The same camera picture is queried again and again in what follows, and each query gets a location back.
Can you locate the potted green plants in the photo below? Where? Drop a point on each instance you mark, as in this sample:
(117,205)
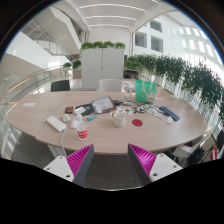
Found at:
(76,64)

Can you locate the white plastic packet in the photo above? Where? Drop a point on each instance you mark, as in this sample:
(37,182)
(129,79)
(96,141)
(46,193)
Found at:
(158,115)
(169,120)

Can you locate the blue green marker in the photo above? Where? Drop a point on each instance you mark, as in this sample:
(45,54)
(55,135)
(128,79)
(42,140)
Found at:
(92,117)

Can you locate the small red black box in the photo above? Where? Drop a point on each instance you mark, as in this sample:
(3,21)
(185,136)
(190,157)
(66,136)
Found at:
(69,109)

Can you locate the white shell chair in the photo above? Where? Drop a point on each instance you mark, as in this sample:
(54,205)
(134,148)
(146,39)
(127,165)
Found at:
(186,150)

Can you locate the white gold-grid mug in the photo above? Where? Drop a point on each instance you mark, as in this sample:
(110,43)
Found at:
(119,120)

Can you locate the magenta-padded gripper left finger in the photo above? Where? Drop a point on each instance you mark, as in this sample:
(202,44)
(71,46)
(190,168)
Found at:
(80,160)

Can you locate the white computer mouse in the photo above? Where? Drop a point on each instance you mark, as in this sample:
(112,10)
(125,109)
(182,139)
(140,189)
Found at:
(73,124)

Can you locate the white card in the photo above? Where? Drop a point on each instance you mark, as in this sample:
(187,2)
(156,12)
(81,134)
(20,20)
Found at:
(80,110)

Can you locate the flat round red coaster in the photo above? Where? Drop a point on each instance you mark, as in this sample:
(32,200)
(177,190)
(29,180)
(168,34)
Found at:
(137,122)

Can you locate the green tote bag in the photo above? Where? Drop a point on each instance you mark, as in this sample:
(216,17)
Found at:
(144,91)

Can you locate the green plants atop cabinet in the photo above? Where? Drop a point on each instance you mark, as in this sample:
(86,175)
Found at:
(100,44)

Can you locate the clear lidded drink bottle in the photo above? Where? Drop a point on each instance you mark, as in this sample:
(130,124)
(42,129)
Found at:
(128,90)

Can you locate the white paper sheet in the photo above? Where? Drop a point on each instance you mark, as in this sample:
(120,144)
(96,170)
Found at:
(29,104)

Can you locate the black flat case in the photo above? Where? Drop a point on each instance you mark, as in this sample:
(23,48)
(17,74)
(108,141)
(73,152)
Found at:
(88,109)

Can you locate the black chair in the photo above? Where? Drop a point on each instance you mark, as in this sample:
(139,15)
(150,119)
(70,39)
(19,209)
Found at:
(60,85)

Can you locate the white cabinet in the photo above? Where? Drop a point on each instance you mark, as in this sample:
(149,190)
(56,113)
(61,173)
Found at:
(101,68)

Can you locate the dark blue flat case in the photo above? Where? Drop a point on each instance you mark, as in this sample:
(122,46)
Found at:
(170,113)

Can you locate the green hedge plant row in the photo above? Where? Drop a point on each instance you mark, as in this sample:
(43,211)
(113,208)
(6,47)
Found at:
(196,80)

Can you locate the clear red-labelled water bottle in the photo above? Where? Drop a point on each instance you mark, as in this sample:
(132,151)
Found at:
(82,133)

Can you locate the ceiling light strips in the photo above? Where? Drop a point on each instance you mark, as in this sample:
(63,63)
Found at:
(111,17)

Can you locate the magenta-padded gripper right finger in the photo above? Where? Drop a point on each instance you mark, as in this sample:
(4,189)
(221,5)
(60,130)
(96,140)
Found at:
(145,159)

